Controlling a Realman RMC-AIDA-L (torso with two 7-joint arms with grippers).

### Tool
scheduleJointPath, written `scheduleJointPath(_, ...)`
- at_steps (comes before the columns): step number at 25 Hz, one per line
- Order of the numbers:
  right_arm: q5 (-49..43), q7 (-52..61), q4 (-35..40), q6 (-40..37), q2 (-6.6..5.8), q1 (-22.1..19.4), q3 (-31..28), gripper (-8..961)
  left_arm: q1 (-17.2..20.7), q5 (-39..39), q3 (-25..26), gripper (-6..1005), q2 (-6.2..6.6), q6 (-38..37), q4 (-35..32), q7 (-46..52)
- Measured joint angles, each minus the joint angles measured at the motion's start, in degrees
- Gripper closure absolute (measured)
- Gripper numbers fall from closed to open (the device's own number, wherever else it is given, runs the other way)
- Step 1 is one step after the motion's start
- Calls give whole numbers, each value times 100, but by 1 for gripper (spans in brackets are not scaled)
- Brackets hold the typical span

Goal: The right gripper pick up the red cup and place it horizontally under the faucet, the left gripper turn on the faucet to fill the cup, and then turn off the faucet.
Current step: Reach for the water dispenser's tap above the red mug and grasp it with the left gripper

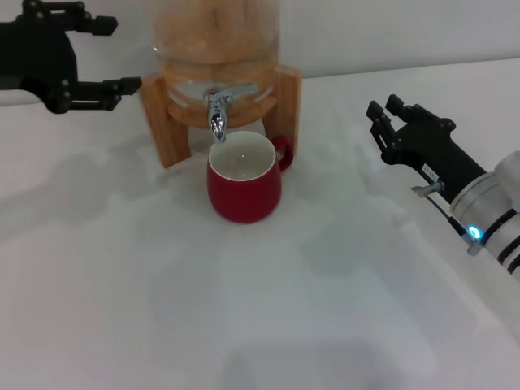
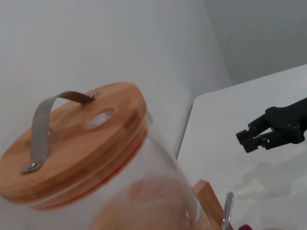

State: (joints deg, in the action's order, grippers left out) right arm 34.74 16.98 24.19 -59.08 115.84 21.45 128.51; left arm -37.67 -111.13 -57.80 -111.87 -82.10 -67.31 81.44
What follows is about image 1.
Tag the red ceramic cup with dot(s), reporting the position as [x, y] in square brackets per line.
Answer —
[243, 199]

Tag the chrome faucet tap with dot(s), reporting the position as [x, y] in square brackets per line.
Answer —
[217, 120]

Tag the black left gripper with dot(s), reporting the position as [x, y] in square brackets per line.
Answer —
[36, 57]

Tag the glass water dispenser jar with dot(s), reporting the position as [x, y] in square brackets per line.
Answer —
[215, 36]

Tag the wooden dispenser stand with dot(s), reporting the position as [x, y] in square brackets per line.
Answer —
[162, 122]

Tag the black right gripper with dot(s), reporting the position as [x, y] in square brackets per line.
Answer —
[434, 146]

